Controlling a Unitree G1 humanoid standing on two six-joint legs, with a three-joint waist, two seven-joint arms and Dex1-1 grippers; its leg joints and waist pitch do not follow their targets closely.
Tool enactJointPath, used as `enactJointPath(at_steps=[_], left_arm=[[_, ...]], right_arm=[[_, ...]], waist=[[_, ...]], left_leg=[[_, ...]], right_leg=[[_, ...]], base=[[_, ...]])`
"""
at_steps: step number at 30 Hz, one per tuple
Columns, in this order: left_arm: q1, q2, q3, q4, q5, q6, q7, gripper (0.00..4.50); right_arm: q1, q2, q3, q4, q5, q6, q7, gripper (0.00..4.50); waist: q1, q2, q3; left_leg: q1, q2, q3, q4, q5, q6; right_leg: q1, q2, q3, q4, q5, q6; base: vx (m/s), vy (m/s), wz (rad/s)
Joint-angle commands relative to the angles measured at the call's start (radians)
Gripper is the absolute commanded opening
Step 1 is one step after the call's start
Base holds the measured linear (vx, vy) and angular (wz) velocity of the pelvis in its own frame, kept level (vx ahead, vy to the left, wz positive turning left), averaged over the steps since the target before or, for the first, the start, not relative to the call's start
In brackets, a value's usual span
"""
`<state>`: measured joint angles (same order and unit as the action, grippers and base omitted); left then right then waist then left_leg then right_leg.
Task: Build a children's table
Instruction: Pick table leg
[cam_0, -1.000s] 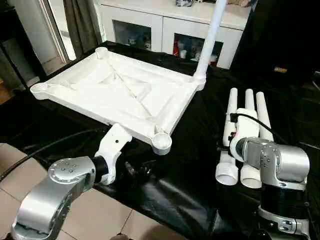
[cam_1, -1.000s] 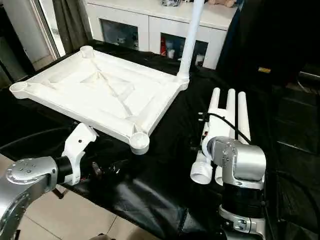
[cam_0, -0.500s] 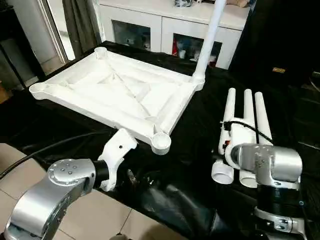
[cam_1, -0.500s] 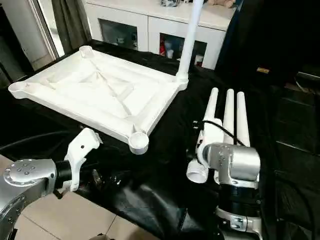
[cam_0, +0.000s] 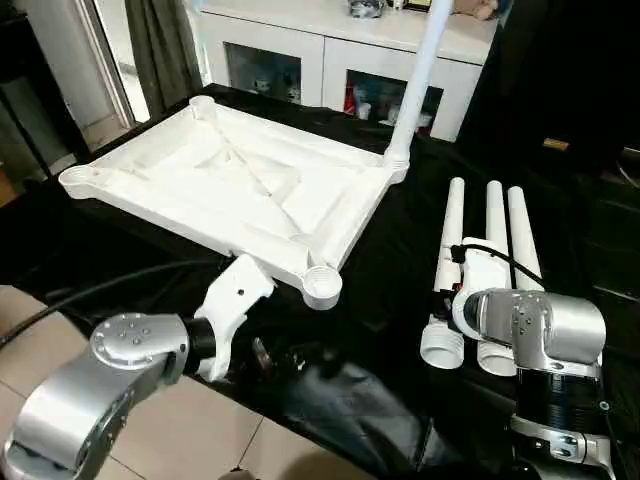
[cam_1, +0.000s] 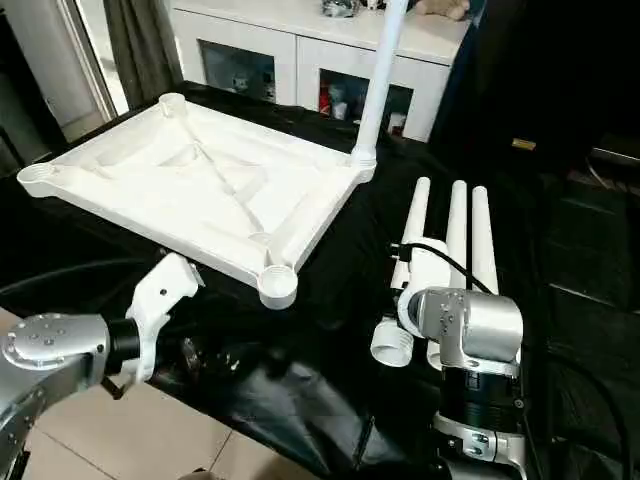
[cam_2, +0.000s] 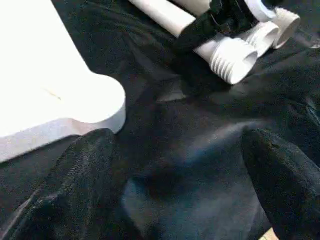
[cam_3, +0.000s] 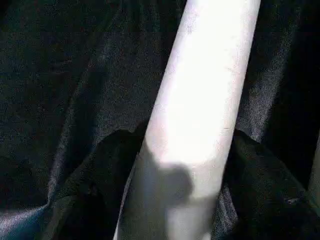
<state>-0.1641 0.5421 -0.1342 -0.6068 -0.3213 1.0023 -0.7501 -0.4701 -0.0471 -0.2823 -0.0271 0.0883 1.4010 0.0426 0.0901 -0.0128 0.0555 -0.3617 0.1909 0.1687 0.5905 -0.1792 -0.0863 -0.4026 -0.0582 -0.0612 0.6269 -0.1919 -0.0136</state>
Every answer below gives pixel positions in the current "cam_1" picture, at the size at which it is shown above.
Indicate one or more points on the white plastic table top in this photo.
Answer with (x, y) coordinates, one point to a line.
(175, 175)

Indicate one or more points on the white plastic table leg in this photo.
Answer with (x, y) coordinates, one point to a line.
(412, 225)
(484, 235)
(457, 225)
(382, 75)

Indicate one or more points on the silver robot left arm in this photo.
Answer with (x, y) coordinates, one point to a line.
(45, 350)

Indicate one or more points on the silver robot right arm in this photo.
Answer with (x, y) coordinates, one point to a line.
(480, 340)

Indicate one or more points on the black work surface mat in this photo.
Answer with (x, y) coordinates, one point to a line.
(325, 325)

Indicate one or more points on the dark grey side cabinet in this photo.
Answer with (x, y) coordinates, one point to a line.
(25, 100)

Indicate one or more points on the small white jar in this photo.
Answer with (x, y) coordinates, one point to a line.
(340, 110)
(396, 123)

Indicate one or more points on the red bottle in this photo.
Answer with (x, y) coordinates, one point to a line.
(324, 98)

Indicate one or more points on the grey curtain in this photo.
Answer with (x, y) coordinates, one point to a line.
(145, 50)

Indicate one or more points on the white glass-door cabinet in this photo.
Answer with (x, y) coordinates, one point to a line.
(300, 45)

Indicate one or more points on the dark patterned ornament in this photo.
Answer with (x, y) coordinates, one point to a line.
(334, 7)

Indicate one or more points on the black white small figurine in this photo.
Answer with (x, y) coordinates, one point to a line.
(373, 4)

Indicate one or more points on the small yellow label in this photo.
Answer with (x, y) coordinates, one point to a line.
(524, 144)

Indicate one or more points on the black backdrop cloth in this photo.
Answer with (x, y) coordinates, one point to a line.
(550, 75)

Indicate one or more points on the long dark metal rod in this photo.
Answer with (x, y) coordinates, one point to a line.
(617, 155)

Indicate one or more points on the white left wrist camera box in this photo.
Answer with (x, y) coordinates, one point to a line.
(160, 290)

